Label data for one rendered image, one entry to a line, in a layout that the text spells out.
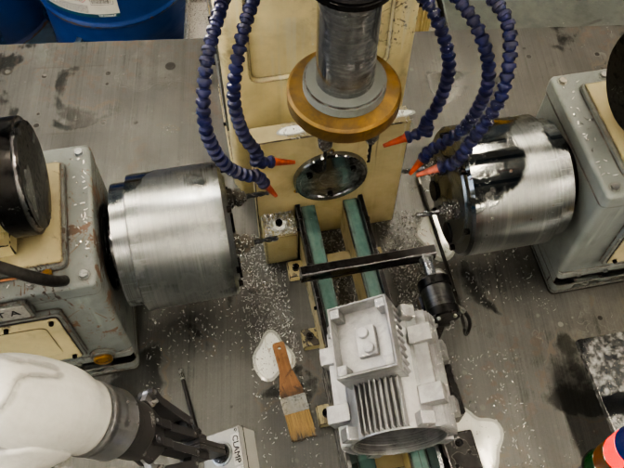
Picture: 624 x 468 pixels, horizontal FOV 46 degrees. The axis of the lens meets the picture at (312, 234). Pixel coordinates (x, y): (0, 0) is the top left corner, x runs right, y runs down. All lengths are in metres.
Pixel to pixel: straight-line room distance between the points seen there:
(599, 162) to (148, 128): 1.03
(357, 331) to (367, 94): 0.37
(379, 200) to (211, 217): 0.46
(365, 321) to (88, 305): 0.46
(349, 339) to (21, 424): 0.57
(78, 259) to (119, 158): 0.60
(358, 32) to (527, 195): 0.48
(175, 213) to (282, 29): 0.37
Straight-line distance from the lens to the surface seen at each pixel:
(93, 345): 1.43
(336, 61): 1.07
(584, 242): 1.49
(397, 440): 1.32
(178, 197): 1.26
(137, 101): 1.90
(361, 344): 1.18
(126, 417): 0.93
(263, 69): 1.38
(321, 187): 1.47
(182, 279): 1.27
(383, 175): 1.50
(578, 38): 2.14
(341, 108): 1.11
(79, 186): 1.32
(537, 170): 1.35
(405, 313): 1.22
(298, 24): 1.32
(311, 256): 1.45
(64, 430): 0.85
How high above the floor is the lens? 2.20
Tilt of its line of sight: 59 degrees down
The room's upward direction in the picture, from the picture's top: 1 degrees clockwise
